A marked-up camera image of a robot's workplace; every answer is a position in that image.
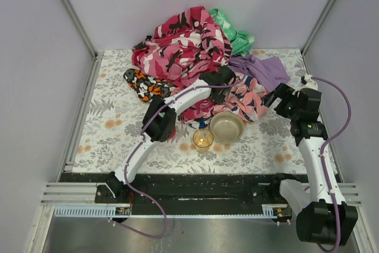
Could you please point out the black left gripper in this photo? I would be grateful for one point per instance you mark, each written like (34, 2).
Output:
(221, 90)

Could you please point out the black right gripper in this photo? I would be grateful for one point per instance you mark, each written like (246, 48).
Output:
(280, 96)

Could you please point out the lilac purple cloth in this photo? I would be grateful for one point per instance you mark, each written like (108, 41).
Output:
(269, 72)

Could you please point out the pink camouflage cloth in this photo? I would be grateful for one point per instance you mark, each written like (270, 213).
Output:
(182, 48)

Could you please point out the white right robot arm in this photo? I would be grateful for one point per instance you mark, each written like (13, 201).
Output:
(322, 214)

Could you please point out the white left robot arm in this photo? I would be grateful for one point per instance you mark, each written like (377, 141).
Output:
(158, 123)

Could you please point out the pink floral cloth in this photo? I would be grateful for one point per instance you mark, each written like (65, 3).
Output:
(245, 100)

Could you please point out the green white tie-dye cloth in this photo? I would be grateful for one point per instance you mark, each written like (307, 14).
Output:
(241, 41)

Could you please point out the black orange camouflage cloth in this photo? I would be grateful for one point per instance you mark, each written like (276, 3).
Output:
(146, 87)

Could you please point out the beige ceramic bowl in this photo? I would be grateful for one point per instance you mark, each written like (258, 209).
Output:
(227, 127)

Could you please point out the amber transparent plastic cup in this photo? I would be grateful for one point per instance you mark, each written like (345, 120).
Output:
(202, 139)

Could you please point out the red apple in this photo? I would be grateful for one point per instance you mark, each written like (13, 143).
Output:
(173, 134)

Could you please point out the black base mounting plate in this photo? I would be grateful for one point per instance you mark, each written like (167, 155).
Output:
(247, 188)

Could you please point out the aluminium frame rail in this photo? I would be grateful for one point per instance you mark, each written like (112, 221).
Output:
(69, 193)

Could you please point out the white slotted cable duct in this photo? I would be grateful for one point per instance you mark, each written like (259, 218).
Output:
(100, 211)

